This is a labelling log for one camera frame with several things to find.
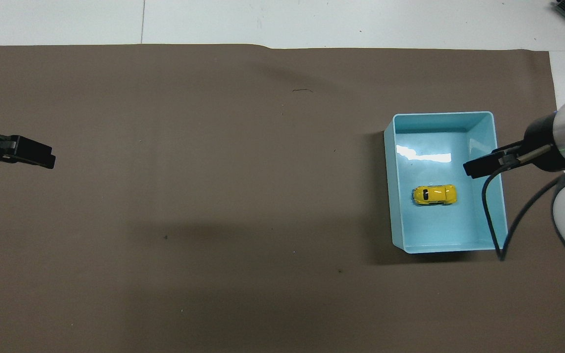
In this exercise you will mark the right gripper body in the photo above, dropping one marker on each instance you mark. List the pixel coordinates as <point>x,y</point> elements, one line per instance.
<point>540,132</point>

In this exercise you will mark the yellow beetle toy car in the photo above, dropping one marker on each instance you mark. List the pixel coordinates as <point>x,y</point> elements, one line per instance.
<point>434,194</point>

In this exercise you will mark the light blue plastic box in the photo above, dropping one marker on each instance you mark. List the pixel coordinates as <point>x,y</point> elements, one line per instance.
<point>439,230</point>

